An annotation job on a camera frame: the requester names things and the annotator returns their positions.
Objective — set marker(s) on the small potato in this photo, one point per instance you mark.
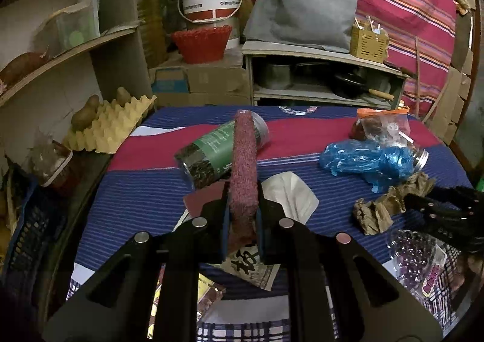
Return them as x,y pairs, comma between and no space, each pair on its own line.
123,95

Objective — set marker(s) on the large potato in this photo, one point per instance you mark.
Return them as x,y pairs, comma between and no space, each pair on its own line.
85,114

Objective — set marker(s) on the wooden shelf unit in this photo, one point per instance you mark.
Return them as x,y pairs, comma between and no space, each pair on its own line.
113,43

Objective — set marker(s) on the white tissue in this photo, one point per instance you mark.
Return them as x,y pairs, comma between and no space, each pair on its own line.
291,190

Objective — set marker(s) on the clear plastic container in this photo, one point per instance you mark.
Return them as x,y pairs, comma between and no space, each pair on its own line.
72,24

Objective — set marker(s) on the yellow red long box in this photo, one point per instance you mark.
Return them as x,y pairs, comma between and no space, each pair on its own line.
207,293

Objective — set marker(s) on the red plastic basket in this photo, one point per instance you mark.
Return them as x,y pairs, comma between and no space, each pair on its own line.
200,45

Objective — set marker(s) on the orange-top zip bag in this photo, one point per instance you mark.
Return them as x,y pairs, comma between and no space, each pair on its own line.
382,124

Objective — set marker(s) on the low wooden cabinet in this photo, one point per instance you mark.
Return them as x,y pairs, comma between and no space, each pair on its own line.
302,54

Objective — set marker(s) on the grey cloth cover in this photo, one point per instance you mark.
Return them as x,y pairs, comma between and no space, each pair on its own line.
302,13

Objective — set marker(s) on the clear jar green label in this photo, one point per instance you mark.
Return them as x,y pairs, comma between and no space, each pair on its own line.
211,145

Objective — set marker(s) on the yellow egg carton tray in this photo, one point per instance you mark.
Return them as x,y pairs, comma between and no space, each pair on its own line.
109,126

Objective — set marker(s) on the blue plastic bag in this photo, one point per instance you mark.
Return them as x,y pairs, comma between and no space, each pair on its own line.
359,160

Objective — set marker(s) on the sweet potato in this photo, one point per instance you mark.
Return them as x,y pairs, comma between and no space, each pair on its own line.
22,67

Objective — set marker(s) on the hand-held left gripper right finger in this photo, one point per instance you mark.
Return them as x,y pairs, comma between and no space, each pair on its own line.
261,236

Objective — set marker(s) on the yellow chopstick holder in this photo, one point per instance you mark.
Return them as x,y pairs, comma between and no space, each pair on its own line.
368,43

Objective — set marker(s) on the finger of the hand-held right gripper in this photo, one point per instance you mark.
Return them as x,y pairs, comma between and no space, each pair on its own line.
435,219
465,198

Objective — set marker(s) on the glass jar metal lid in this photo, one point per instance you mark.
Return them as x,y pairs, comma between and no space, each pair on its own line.
419,156

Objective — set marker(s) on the brown paper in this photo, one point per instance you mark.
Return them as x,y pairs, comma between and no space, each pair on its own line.
382,209

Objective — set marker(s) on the large yellow oil jug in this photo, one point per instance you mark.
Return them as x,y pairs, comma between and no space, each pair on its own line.
151,24

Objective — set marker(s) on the steel pot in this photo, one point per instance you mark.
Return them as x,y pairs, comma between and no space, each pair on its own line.
276,76

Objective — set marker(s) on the white packet with calligraphy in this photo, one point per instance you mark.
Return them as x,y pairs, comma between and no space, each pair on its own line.
249,267

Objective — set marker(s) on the blue plastic crate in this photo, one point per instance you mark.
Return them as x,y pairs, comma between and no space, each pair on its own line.
30,236

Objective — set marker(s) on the maroon scouring pad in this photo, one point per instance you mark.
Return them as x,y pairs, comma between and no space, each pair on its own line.
204,200
244,175

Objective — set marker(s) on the clear blister candy tray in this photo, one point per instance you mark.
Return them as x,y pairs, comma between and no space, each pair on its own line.
414,259

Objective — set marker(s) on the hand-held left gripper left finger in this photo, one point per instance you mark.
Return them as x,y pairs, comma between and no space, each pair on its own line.
225,230

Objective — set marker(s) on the cardboard box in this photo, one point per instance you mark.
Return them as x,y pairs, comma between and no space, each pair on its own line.
211,81

